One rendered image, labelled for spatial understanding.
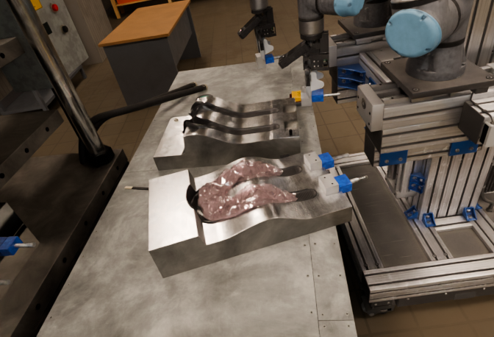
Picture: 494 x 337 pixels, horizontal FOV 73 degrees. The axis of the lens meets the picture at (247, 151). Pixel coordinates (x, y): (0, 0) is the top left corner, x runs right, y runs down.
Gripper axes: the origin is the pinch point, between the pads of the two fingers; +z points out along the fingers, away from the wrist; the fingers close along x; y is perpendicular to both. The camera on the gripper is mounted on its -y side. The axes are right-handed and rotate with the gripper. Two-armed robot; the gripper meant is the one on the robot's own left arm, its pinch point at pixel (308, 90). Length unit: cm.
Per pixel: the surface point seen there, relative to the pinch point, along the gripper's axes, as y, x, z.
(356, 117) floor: 30, 134, 95
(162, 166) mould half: -50, -24, 13
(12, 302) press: -73, -73, 17
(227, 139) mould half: -25.9, -19.5, 5.6
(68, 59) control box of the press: -93, 7, -17
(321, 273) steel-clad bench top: 4, -61, 15
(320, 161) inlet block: 4.0, -30.1, 7.1
